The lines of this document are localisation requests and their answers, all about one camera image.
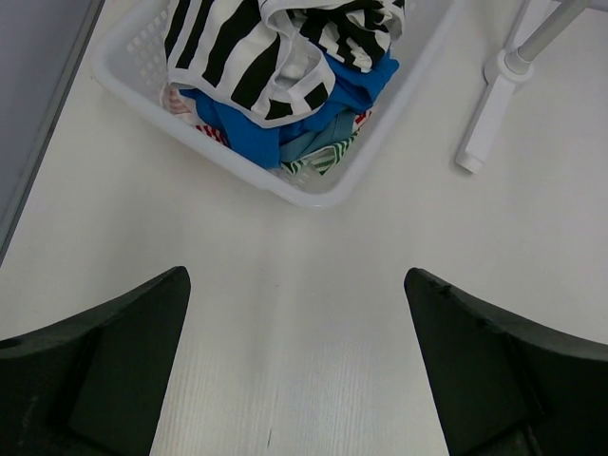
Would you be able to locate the grey blue tank top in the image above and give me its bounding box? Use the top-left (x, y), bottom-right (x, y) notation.
top-left (279, 110), bottom-right (370, 162)

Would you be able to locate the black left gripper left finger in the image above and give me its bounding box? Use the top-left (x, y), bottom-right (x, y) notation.
top-left (1, 266), bottom-right (191, 455)

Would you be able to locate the white plastic perforated basket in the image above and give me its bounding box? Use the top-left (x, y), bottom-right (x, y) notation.
top-left (90, 1), bottom-right (464, 208)

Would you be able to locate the metal corner frame post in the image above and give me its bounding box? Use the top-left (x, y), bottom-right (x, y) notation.
top-left (1, 1), bottom-right (104, 257)

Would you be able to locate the green white striped tank top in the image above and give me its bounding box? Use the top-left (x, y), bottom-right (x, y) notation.
top-left (281, 132), bottom-right (359, 176)

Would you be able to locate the bright blue tank top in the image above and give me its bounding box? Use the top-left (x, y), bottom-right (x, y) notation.
top-left (180, 54), bottom-right (400, 169)

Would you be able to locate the metal clothes rack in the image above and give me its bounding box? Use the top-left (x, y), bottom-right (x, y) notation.
top-left (454, 0), bottom-right (592, 174)

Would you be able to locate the black white striped tank top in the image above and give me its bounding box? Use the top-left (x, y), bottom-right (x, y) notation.
top-left (163, 1), bottom-right (407, 128)

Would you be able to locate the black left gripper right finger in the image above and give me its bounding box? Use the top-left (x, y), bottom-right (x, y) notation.
top-left (404, 268), bottom-right (607, 455)

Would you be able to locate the red white striped tank top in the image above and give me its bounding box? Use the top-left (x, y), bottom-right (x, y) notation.
top-left (160, 84), bottom-right (373, 146)

